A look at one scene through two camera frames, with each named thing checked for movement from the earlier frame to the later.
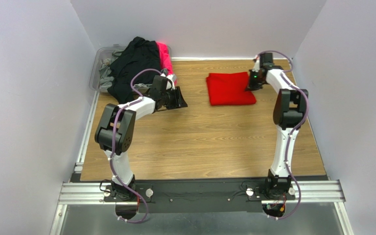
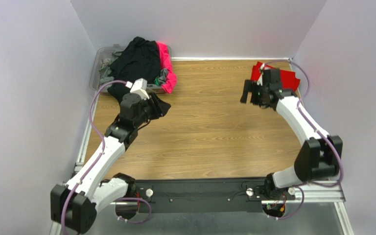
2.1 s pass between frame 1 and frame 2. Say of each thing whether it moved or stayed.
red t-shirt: moved
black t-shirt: stayed
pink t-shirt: stayed
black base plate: stayed
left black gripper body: moved
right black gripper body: moved
